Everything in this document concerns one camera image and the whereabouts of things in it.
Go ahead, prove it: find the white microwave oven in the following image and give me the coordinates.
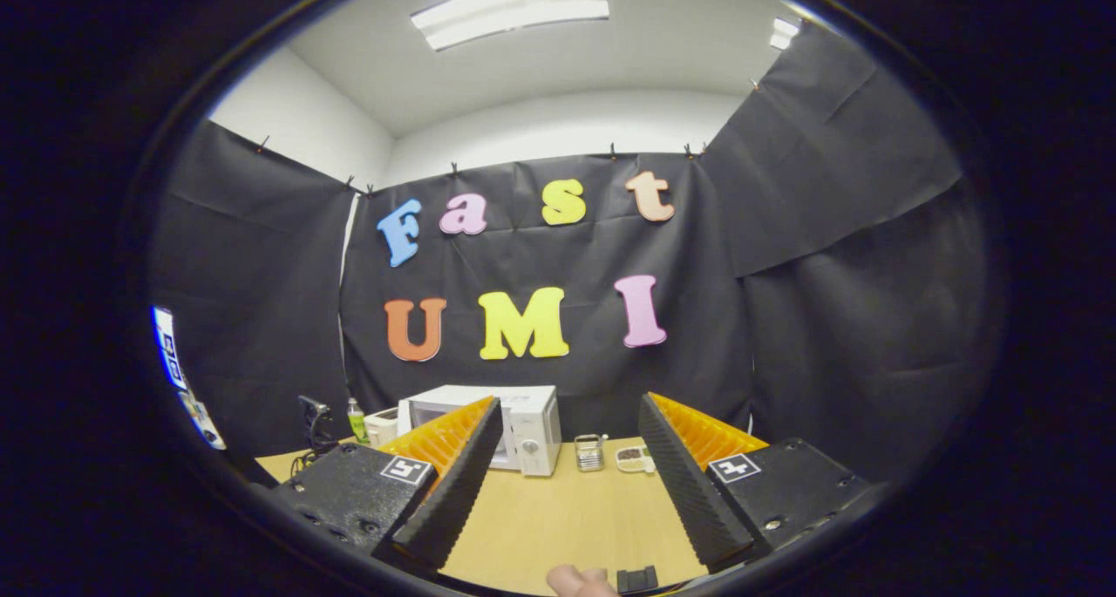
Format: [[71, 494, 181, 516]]
[[397, 384, 563, 478]]

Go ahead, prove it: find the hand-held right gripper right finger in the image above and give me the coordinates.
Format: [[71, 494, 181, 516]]
[[637, 392, 873, 573]]

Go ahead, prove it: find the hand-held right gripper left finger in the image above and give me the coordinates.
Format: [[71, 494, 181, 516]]
[[262, 395, 505, 573]]

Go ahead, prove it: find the blue white wall poster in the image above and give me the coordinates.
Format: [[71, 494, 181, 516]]
[[153, 307, 226, 451]]

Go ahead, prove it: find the cream toaster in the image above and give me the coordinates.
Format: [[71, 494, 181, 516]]
[[364, 408, 402, 448]]

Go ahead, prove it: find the black backdrop cloth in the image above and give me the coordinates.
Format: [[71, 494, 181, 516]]
[[148, 22, 990, 485]]

